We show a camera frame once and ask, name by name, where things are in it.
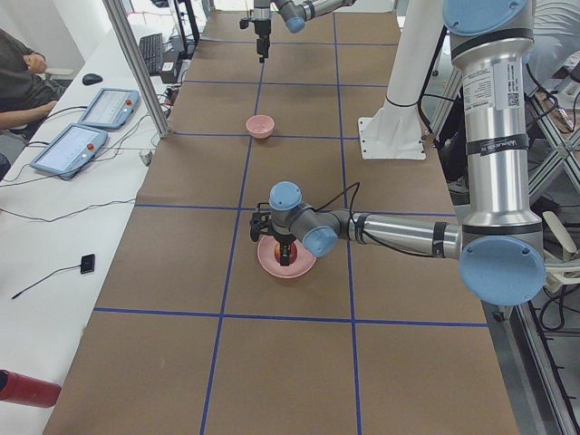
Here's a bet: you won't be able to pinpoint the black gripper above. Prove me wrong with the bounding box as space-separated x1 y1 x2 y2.
274 231 295 266
254 18 271 63

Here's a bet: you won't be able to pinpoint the pink bowl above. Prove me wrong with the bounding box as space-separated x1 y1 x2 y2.
246 114 276 140

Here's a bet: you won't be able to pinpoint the red yellow apple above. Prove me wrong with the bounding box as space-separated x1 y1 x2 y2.
274 243 297 265

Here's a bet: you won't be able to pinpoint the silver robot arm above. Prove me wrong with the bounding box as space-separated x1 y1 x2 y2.
251 1 546 307
239 0 356 63

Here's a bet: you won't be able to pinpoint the pink plate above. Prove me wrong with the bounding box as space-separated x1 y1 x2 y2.
257 236 316 279

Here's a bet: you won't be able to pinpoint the black keyboard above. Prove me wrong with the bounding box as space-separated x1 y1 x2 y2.
139 33 163 75

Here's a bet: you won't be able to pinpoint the far blue teach pendant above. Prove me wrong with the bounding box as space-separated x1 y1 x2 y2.
79 88 140 131

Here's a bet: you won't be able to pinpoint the blue teach pendant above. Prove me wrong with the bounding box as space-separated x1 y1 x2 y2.
79 88 140 131
30 123 109 179

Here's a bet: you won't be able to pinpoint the black computer mouse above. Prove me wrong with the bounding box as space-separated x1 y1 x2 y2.
82 73 103 86

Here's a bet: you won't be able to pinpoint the standing person black trousers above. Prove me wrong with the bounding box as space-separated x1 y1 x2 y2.
438 88 469 183

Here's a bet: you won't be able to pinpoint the small black square device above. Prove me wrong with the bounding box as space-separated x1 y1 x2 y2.
80 254 96 275

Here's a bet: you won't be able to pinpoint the near blue teach pendant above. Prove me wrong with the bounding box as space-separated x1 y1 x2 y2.
30 123 109 179

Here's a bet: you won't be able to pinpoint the seated person dark shirt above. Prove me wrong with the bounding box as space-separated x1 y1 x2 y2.
0 26 68 141

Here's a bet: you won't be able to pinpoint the red water bottle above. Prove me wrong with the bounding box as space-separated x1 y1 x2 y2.
1 370 62 408

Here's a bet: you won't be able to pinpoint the aluminium frame post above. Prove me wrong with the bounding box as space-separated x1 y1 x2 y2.
102 0 169 139

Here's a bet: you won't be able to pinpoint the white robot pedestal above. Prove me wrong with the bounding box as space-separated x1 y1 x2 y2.
359 0 444 160

